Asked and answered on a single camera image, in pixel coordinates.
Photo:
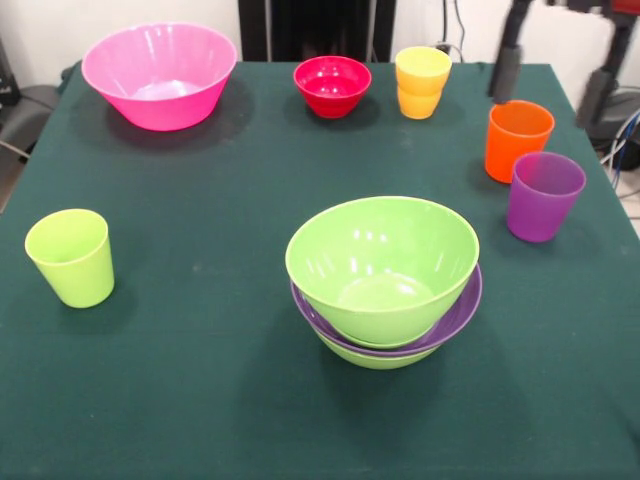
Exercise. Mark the purple plastic cup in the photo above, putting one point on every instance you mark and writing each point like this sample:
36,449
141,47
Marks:
542,210

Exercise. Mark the large pink plastic bowl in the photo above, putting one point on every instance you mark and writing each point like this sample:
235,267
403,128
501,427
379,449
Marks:
160,105

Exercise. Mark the purple plastic bowl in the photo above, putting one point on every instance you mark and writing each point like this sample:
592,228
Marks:
465,305

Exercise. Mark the lime green plastic cup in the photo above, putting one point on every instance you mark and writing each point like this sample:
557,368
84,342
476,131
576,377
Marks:
70,265

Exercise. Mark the small crimson plastic bowl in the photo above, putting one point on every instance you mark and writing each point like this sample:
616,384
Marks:
332,95

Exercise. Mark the dark green tablecloth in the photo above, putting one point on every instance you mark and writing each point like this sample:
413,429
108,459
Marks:
200,400

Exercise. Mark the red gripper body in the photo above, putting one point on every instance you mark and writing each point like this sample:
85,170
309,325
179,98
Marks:
625,5

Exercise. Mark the orange plastic cup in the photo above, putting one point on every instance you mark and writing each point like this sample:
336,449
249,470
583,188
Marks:
515,145

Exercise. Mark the medium green plastic bowl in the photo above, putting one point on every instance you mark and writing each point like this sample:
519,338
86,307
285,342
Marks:
380,361

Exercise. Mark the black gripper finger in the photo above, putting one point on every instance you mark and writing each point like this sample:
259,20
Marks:
597,95
507,70

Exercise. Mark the yellow plastic cup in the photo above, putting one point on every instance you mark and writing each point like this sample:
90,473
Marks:
422,75
420,107

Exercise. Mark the large green plastic bowl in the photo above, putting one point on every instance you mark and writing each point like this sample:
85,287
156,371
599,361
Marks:
382,260

